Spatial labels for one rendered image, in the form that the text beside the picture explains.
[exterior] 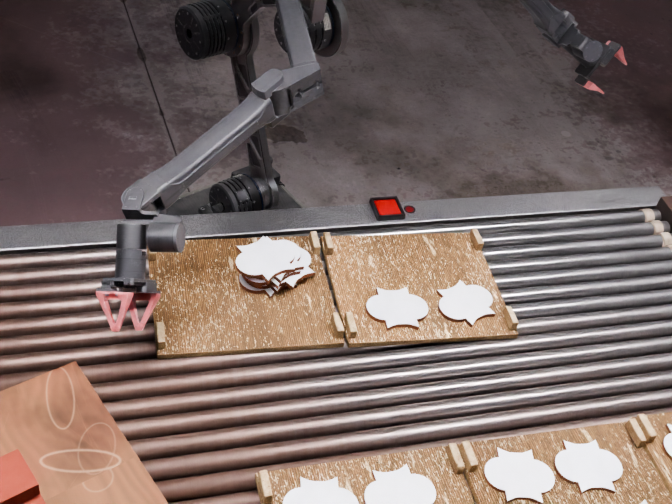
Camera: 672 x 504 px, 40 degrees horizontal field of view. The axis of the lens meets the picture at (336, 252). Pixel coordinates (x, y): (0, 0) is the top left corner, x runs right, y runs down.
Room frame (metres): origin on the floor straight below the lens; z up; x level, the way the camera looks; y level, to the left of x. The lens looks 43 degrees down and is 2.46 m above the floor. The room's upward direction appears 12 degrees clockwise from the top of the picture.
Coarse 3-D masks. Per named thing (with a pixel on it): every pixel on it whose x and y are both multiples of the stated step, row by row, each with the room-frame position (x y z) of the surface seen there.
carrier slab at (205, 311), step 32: (160, 256) 1.51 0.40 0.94; (192, 256) 1.53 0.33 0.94; (224, 256) 1.55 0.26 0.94; (160, 288) 1.41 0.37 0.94; (192, 288) 1.43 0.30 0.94; (224, 288) 1.45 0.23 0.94; (320, 288) 1.51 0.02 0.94; (160, 320) 1.31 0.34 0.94; (192, 320) 1.33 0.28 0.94; (224, 320) 1.35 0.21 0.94; (256, 320) 1.37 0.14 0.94; (288, 320) 1.39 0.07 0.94; (320, 320) 1.41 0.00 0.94; (160, 352) 1.23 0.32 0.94; (192, 352) 1.24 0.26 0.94; (224, 352) 1.27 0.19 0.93; (256, 352) 1.29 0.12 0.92
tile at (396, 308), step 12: (372, 300) 1.49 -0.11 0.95; (384, 300) 1.50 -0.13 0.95; (396, 300) 1.51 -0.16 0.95; (408, 300) 1.52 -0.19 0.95; (420, 300) 1.53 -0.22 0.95; (372, 312) 1.46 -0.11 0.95; (384, 312) 1.46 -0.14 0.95; (396, 312) 1.47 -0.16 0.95; (408, 312) 1.48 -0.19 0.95; (420, 312) 1.49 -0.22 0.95; (396, 324) 1.44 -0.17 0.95; (408, 324) 1.44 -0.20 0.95
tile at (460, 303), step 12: (456, 288) 1.59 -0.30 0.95; (468, 288) 1.60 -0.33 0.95; (480, 288) 1.61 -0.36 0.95; (444, 300) 1.54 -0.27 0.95; (456, 300) 1.55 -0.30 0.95; (468, 300) 1.56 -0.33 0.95; (480, 300) 1.57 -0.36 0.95; (492, 300) 1.58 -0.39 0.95; (444, 312) 1.50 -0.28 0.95; (456, 312) 1.51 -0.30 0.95; (468, 312) 1.52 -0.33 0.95; (480, 312) 1.53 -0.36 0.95; (492, 312) 1.54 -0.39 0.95; (468, 324) 1.49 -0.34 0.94
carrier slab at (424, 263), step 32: (352, 256) 1.64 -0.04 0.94; (384, 256) 1.66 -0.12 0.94; (416, 256) 1.69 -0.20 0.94; (448, 256) 1.71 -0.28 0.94; (480, 256) 1.74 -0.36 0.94; (352, 288) 1.53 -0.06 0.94; (384, 288) 1.55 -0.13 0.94; (416, 288) 1.58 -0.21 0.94; (448, 288) 1.60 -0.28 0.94; (448, 320) 1.49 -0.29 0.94; (480, 320) 1.51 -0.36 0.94
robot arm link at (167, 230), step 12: (132, 192) 1.32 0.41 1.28; (132, 204) 1.29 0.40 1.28; (132, 216) 1.28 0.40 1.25; (144, 216) 1.28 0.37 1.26; (156, 216) 1.28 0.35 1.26; (168, 216) 1.29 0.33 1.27; (180, 216) 1.29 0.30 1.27; (156, 228) 1.25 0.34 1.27; (168, 228) 1.25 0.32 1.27; (180, 228) 1.26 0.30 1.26; (156, 240) 1.23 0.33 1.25; (168, 240) 1.23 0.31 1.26; (180, 240) 1.25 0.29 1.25; (180, 252) 1.24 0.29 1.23
